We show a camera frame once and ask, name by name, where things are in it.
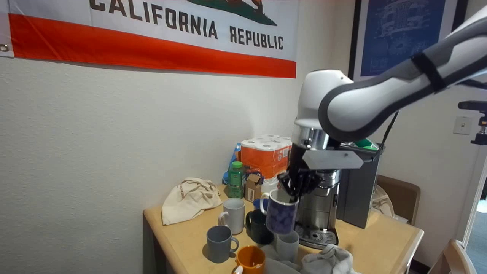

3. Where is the white mug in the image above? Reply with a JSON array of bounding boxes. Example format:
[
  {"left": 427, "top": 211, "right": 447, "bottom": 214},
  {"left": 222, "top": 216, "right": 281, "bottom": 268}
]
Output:
[{"left": 217, "top": 196, "right": 248, "bottom": 236}]

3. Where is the light wooden chair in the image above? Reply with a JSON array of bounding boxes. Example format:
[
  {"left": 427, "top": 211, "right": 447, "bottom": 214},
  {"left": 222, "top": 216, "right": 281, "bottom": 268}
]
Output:
[{"left": 429, "top": 239, "right": 478, "bottom": 274}]

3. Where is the cream cloth bag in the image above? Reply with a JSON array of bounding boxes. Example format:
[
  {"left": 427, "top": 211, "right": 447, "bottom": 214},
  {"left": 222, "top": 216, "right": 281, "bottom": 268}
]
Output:
[{"left": 160, "top": 176, "right": 225, "bottom": 227}]

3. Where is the blue patterned mug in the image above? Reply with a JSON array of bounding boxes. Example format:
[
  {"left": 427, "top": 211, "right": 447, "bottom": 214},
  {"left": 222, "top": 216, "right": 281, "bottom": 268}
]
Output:
[{"left": 258, "top": 189, "right": 301, "bottom": 236}]

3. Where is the small cardboard box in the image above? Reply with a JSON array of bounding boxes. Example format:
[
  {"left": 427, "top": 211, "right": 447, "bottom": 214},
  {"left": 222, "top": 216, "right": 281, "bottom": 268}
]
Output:
[{"left": 242, "top": 170, "right": 265, "bottom": 202}]

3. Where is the framed blue poster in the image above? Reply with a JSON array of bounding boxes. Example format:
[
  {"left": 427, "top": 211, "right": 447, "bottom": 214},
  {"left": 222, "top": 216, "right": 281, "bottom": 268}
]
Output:
[{"left": 348, "top": 0, "right": 468, "bottom": 82}]

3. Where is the California Republic flag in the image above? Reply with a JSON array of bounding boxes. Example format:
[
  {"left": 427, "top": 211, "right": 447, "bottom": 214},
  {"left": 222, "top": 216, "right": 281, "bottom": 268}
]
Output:
[{"left": 0, "top": 0, "right": 301, "bottom": 80}]

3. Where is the paper towel roll pack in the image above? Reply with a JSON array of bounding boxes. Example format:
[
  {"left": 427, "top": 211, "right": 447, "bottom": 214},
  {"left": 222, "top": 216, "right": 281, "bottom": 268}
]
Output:
[{"left": 239, "top": 134, "right": 295, "bottom": 179}]

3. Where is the brown chair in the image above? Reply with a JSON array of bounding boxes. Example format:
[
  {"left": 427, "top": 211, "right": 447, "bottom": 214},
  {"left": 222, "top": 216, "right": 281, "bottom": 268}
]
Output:
[{"left": 371, "top": 173, "right": 423, "bottom": 225}]

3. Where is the green plastic item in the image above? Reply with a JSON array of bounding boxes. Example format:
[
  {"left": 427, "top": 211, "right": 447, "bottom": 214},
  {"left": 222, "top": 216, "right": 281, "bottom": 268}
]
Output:
[{"left": 351, "top": 137, "right": 380, "bottom": 152}]

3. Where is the grey white cloth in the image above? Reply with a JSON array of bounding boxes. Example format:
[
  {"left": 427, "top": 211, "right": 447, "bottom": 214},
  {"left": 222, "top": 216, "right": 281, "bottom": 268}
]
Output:
[{"left": 263, "top": 242, "right": 356, "bottom": 274}]

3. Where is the white light switch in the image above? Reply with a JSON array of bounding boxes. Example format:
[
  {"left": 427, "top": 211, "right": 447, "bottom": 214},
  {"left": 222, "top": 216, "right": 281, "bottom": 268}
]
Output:
[{"left": 452, "top": 115, "right": 473, "bottom": 137}]

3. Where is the dark green mug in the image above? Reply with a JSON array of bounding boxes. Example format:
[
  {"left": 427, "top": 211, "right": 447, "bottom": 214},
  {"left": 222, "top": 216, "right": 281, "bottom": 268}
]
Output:
[{"left": 245, "top": 208, "right": 275, "bottom": 246}]

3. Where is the green plastic bottle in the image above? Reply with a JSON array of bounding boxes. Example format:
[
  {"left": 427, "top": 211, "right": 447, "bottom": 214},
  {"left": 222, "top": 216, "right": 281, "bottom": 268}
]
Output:
[{"left": 225, "top": 160, "right": 246, "bottom": 199}]

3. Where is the dark grey mug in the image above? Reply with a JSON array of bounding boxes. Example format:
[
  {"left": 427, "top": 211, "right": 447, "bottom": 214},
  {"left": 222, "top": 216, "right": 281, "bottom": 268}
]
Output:
[{"left": 204, "top": 224, "right": 240, "bottom": 265}]

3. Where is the light grey mug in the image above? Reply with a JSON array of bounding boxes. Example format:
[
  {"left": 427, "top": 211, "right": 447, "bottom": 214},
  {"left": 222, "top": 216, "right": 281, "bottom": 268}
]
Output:
[{"left": 272, "top": 230, "right": 301, "bottom": 263}]

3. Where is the orange mug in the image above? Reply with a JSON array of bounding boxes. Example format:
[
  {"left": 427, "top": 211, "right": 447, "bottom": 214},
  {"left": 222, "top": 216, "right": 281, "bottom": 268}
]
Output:
[{"left": 233, "top": 245, "right": 266, "bottom": 274}]

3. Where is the grey plastic bin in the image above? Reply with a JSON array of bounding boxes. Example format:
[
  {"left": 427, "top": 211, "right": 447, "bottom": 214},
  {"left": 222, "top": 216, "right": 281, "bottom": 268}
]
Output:
[{"left": 336, "top": 146, "right": 385, "bottom": 230}]

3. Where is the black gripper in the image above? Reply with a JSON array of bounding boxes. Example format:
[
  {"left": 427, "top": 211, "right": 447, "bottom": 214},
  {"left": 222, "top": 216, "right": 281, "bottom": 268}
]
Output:
[{"left": 277, "top": 143, "right": 325, "bottom": 201}]

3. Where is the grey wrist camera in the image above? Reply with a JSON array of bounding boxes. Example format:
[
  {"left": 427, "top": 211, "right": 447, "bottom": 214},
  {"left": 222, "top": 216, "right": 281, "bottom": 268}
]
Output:
[{"left": 301, "top": 149, "right": 365, "bottom": 172}]

